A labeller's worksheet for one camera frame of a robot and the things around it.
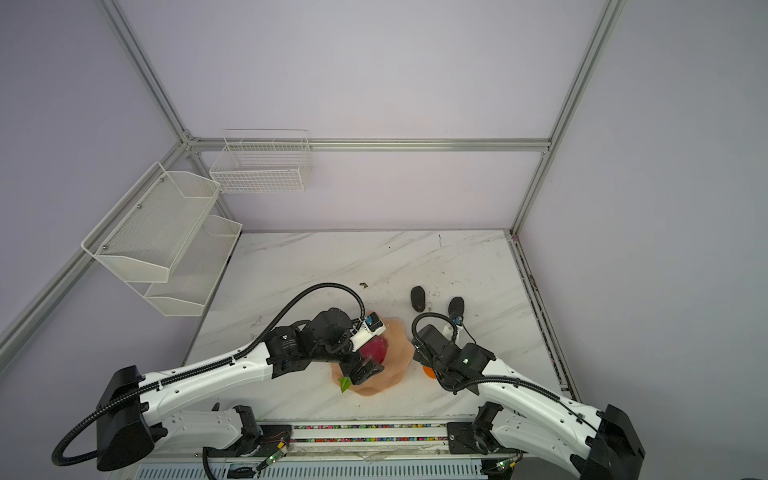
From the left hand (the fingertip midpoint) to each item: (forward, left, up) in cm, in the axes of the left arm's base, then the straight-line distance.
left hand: (370, 353), depth 74 cm
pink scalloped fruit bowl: (+5, -8, -12) cm, 15 cm away
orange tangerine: (0, -16, -13) cm, 21 cm away
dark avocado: (+24, -14, -11) cm, 30 cm away
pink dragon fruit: (+4, -1, -7) cm, 8 cm away
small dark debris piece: (+31, +5, -14) cm, 34 cm away
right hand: (+3, -15, -6) cm, 17 cm away
